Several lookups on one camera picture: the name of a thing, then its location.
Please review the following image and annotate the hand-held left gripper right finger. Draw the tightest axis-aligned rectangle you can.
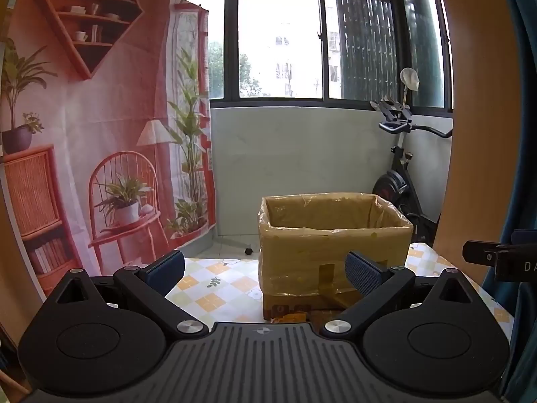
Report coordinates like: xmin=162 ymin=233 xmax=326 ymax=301
xmin=324 ymin=251 xmax=484 ymax=339

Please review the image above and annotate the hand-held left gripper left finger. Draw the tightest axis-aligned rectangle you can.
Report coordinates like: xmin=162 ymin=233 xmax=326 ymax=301
xmin=54 ymin=251 xmax=209 ymax=339

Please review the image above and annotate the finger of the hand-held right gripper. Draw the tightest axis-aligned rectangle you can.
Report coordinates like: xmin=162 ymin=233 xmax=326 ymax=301
xmin=462 ymin=240 xmax=501 ymax=266

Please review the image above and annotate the brown cardboard box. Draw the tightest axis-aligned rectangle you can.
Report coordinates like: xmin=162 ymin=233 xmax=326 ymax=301
xmin=257 ymin=192 xmax=414 ymax=320

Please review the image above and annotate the checkered floral tablecloth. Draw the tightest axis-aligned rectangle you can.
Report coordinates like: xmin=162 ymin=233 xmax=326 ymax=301
xmin=165 ymin=241 xmax=515 ymax=342

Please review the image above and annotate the black exercise bike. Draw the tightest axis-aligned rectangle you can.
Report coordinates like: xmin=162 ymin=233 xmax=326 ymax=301
xmin=369 ymin=67 xmax=454 ymax=245

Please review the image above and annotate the clear plastic liner bag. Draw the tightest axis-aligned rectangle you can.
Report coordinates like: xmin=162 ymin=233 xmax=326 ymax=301
xmin=257 ymin=192 xmax=414 ymax=299

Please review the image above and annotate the blue curtain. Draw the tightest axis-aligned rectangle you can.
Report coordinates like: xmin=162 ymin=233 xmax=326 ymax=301
xmin=482 ymin=0 xmax=537 ymax=403

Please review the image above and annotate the light wooden board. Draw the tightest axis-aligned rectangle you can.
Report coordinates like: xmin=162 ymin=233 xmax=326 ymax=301
xmin=431 ymin=0 xmax=534 ymax=270

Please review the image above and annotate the black framed window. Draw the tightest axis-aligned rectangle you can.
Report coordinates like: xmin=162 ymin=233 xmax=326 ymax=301
xmin=157 ymin=0 xmax=456 ymax=119

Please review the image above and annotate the pink printed wall tapestry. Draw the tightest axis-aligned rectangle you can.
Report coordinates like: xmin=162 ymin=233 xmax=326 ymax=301
xmin=0 ymin=0 xmax=219 ymax=303

